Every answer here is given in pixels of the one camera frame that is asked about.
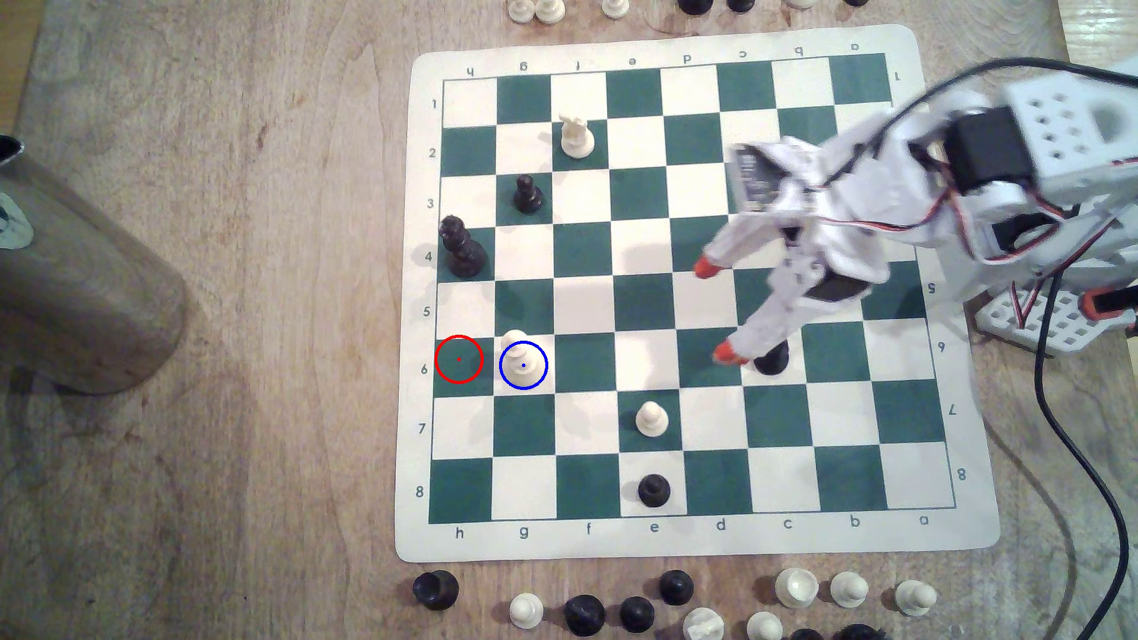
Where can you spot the white printed robot arm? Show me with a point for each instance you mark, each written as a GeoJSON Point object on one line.
{"type": "Point", "coordinates": [1067, 115]}

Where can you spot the white rook chess piece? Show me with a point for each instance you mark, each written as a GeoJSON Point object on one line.
{"type": "Point", "coordinates": [796, 588]}

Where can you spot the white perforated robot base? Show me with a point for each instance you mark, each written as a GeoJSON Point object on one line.
{"type": "Point", "coordinates": [1049, 324]}

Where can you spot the black pawn chess piece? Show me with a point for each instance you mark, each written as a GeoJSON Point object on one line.
{"type": "Point", "coordinates": [773, 363]}
{"type": "Point", "coordinates": [654, 491]}
{"type": "Point", "coordinates": [528, 197]}

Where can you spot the green white chess mat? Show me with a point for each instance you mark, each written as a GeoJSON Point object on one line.
{"type": "Point", "coordinates": [640, 302]}

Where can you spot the gripper finger red tip taped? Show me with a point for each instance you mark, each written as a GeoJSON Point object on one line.
{"type": "Point", "coordinates": [756, 236]}
{"type": "Point", "coordinates": [769, 320]}

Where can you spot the black queen chess piece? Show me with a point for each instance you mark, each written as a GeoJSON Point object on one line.
{"type": "Point", "coordinates": [464, 256]}

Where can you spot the white printed gripper body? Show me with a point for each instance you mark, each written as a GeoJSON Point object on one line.
{"type": "Point", "coordinates": [797, 274]}

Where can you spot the white pawn chess piece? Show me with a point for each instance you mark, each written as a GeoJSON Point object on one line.
{"type": "Point", "coordinates": [916, 598]}
{"type": "Point", "coordinates": [849, 589]}
{"type": "Point", "coordinates": [652, 419]}
{"type": "Point", "coordinates": [526, 610]}
{"type": "Point", "coordinates": [514, 342]}

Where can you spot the tall white chess piece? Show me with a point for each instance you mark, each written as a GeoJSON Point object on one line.
{"type": "Point", "coordinates": [578, 140]}

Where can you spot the orange black clamp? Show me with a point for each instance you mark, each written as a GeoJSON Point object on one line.
{"type": "Point", "coordinates": [1107, 302]}

